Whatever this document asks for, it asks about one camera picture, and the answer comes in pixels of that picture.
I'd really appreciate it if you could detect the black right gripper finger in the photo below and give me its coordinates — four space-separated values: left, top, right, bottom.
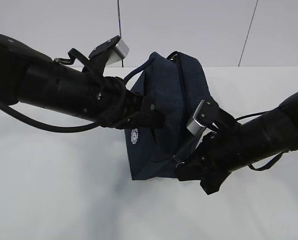
175 160 207 182

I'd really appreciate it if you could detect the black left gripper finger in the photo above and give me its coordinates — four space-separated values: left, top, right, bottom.
121 111 164 130

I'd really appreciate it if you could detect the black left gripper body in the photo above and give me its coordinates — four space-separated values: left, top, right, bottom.
94 77 155 129

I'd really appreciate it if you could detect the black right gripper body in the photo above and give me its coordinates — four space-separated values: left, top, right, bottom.
186 132 239 195

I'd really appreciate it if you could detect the dark navy lunch bag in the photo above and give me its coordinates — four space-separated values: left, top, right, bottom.
124 51 211 181

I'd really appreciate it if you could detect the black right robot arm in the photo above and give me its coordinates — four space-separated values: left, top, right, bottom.
174 92 298 195

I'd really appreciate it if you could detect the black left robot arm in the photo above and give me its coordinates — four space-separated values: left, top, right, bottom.
0 34 165 133

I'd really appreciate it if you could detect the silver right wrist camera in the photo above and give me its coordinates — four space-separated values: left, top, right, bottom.
185 99 236 137

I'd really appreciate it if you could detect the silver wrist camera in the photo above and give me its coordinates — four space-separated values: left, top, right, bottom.
88 35 130 70
185 99 236 137

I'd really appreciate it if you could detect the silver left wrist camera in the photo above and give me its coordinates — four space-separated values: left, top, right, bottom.
88 35 130 70

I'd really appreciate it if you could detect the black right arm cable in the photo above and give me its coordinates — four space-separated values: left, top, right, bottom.
235 111 290 172

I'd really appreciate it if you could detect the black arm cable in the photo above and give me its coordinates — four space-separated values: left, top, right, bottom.
235 111 290 172
0 48 102 133

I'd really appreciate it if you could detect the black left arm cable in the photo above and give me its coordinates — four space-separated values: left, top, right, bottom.
0 48 102 133

